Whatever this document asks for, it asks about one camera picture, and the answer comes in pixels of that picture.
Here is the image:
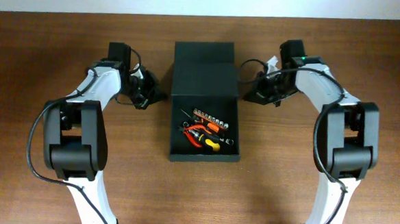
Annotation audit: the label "right black cable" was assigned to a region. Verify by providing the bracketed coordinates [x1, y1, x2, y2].
[229, 57, 356, 224]

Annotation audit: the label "orange black needle-nose pliers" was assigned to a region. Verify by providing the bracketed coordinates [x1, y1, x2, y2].
[181, 109, 224, 140]

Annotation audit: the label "yellow black stubby screwdriver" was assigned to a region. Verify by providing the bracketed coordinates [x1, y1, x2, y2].
[188, 130, 220, 152]

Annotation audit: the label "silver double-ended wrench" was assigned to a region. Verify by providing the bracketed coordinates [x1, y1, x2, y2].
[219, 138, 234, 146]

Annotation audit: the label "black cable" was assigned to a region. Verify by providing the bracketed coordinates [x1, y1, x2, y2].
[22, 41, 145, 224]
[229, 57, 356, 224]

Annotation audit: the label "orange socket bit rail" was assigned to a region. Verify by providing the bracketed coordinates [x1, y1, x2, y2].
[193, 108, 229, 130]

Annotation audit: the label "dark green open box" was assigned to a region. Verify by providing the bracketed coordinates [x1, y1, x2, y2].
[168, 41, 241, 162]

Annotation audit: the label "left black cable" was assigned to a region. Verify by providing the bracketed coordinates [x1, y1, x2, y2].
[22, 41, 145, 224]

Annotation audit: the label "small red-handled cutters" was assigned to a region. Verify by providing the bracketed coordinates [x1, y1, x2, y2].
[178, 121, 208, 149]

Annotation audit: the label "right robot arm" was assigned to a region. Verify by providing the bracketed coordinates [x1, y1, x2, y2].
[243, 39, 379, 224]

